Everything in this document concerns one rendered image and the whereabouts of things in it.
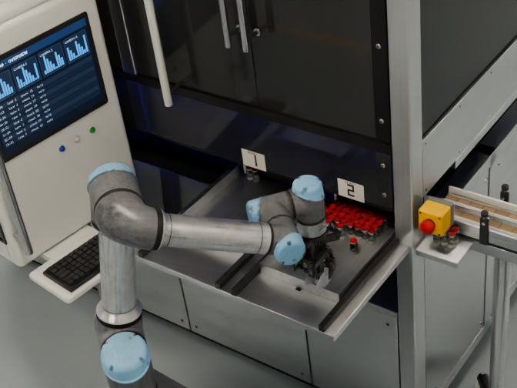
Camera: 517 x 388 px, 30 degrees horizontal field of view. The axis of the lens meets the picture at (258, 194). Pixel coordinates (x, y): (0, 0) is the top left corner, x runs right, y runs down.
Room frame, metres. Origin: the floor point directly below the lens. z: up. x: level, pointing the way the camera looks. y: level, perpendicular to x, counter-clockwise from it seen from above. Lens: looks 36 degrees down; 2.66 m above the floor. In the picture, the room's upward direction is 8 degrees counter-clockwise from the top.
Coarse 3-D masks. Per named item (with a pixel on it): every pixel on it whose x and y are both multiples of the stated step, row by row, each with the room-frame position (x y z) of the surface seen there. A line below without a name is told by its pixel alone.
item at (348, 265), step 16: (336, 240) 2.14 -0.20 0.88; (384, 240) 2.11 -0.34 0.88; (272, 256) 2.08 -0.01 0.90; (336, 256) 2.07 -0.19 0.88; (352, 256) 2.06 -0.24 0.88; (368, 256) 2.05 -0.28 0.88; (272, 272) 2.02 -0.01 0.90; (288, 272) 2.03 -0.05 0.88; (304, 272) 2.02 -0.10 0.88; (336, 272) 2.00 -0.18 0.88; (352, 272) 1.99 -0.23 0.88; (304, 288) 1.95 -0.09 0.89; (320, 288) 1.91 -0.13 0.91; (336, 288) 1.94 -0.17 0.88
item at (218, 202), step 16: (240, 176) 2.52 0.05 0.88; (208, 192) 2.42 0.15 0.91; (224, 192) 2.44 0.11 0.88; (240, 192) 2.43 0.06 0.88; (256, 192) 2.42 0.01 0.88; (272, 192) 2.41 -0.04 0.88; (192, 208) 2.35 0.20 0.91; (208, 208) 2.38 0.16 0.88; (224, 208) 2.36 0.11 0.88; (240, 208) 2.35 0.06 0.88; (240, 256) 2.12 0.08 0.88
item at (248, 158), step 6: (246, 150) 2.41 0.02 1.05; (246, 156) 2.42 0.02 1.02; (252, 156) 2.40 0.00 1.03; (258, 156) 2.38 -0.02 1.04; (264, 156) 2.37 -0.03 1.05; (246, 162) 2.42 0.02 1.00; (252, 162) 2.40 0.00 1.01; (258, 162) 2.39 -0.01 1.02; (264, 162) 2.37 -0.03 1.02; (258, 168) 2.39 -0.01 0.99; (264, 168) 2.38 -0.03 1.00
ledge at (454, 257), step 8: (424, 240) 2.08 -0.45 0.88; (432, 240) 2.08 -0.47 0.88; (464, 240) 2.06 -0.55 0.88; (472, 240) 2.05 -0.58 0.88; (424, 248) 2.05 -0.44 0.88; (432, 248) 2.05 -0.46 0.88; (440, 248) 2.04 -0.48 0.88; (448, 248) 2.04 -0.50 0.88; (456, 248) 2.03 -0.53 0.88; (464, 248) 2.03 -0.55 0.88; (472, 248) 2.04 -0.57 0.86; (424, 256) 2.03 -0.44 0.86; (432, 256) 2.02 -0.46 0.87; (440, 256) 2.01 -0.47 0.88; (448, 256) 2.00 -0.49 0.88; (456, 256) 2.00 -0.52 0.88; (464, 256) 2.00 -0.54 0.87; (448, 264) 1.99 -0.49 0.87; (456, 264) 1.97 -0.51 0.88
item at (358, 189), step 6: (342, 180) 2.20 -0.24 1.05; (342, 186) 2.20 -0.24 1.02; (348, 186) 2.18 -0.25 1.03; (354, 186) 2.17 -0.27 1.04; (360, 186) 2.16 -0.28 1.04; (342, 192) 2.20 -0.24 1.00; (354, 192) 2.17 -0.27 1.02; (360, 192) 2.16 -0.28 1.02; (354, 198) 2.17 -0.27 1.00; (360, 198) 2.16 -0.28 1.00
